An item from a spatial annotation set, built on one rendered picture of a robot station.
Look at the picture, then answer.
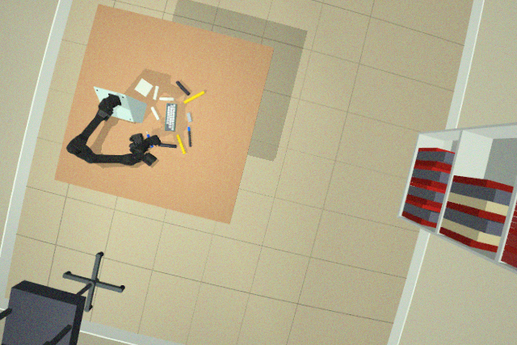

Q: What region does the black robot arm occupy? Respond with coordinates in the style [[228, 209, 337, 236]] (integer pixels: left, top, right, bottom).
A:
[[66, 94, 157, 166]]

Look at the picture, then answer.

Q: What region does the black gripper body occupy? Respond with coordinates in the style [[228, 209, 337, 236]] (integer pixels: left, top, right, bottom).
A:
[[129, 135, 161, 151]]

